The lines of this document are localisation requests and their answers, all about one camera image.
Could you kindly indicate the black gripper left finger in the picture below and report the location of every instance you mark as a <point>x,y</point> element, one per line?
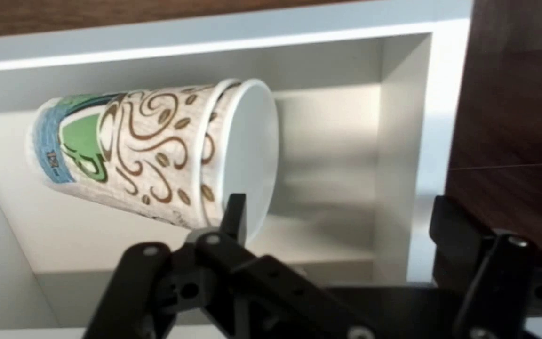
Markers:
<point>221,294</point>

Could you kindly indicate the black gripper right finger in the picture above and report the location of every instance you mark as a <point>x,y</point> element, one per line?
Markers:
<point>497,283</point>

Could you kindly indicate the patterned paper cup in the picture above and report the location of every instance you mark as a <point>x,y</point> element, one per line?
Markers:
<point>253,151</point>
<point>140,157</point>

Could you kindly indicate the wood-front drawer white inside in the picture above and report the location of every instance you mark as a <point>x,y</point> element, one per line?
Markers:
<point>347,157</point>

